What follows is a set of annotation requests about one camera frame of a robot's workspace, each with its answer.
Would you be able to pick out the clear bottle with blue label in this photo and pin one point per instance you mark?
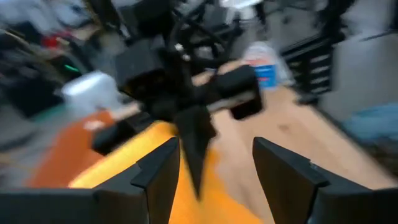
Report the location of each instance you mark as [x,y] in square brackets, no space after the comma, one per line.
[267,73]

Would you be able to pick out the white plastic container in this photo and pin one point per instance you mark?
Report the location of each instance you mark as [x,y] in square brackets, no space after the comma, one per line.
[90,90]

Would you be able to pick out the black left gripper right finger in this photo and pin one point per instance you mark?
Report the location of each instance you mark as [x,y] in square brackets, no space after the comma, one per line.
[298,193]

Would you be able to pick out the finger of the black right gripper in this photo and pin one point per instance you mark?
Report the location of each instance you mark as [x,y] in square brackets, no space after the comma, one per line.
[203,130]
[187,137]

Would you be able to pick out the orange plastic basket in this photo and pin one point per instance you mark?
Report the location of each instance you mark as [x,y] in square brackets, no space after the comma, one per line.
[68,152]

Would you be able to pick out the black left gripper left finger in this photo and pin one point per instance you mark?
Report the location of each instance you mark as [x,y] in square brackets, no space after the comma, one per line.
[93,207]

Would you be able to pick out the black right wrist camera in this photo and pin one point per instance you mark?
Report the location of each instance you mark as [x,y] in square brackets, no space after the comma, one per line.
[140,65]

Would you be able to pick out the orange microfiber towel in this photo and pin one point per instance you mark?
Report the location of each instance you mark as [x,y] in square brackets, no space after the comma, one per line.
[189,213]

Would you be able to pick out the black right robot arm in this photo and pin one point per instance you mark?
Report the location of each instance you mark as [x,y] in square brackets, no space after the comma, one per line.
[183,28]

